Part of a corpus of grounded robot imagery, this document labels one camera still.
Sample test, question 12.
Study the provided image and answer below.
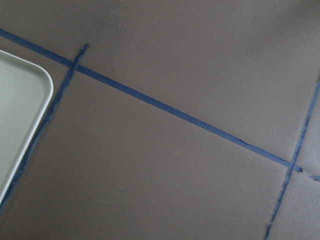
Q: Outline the white bear tray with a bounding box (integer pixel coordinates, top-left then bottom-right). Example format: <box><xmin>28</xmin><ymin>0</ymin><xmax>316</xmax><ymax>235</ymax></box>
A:
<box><xmin>0</xmin><ymin>51</ymin><xmax>54</xmax><ymax>199</ymax></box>

